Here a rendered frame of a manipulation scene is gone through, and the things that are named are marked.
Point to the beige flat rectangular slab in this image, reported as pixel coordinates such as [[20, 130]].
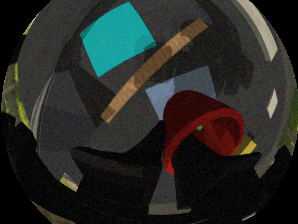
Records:
[[258, 25]]

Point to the tan flat bar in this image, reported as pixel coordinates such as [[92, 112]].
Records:
[[150, 67]]

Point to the yellow flat block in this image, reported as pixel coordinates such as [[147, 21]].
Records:
[[247, 145]]

